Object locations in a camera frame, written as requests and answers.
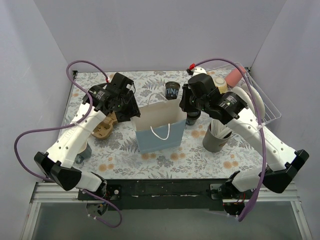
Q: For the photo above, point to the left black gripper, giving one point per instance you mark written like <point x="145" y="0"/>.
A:
<point x="130" y="108"/>

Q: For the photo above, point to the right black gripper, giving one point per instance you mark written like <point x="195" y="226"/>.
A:
<point x="186" y="99"/>

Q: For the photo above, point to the black coffee cup lid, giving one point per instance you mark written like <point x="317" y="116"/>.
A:
<point x="193" y="115"/>

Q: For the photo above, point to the black coffee cup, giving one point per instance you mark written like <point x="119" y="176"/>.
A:
<point x="190" y="121"/>
<point x="172" y="90"/>

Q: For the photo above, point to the light blue paper bag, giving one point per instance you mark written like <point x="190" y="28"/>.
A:
<point x="160" y="125"/>

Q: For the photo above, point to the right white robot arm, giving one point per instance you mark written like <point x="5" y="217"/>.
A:
<point x="280" y="162"/>

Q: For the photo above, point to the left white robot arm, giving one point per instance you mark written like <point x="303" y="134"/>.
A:
<point x="57" y="162"/>

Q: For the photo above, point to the yellow patterned bowl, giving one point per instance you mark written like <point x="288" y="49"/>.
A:
<point x="221" y="84"/>

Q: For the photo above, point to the brown cardboard cup sleeves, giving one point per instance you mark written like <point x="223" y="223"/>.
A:
<point x="105" y="128"/>

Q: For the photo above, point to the pink plastic cup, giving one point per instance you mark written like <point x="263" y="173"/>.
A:
<point x="234" y="77"/>

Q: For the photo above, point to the front white plate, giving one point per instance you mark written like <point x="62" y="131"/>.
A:
<point x="242" y="94"/>

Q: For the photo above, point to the white plate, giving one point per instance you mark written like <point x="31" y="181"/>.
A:
<point x="258" y="99"/>
<point x="242" y="94"/>

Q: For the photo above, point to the grey cup with straws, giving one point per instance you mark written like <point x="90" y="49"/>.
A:
<point x="216" y="136"/>

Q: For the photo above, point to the floral tablecloth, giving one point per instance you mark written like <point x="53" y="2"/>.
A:
<point x="118" y="156"/>

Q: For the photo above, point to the back white plate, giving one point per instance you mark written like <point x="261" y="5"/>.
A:
<point x="258" y="99"/>

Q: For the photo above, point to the white paper cup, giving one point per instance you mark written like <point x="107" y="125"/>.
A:
<point x="84" y="153"/>

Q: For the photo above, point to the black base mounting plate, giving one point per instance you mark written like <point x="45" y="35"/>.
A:
<point x="158" y="194"/>

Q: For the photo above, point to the white wire dish rack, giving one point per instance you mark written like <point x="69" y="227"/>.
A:
<point x="221" y="69"/>

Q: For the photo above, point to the aluminium frame rail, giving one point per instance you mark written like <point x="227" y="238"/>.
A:
<point x="52" y="193"/>

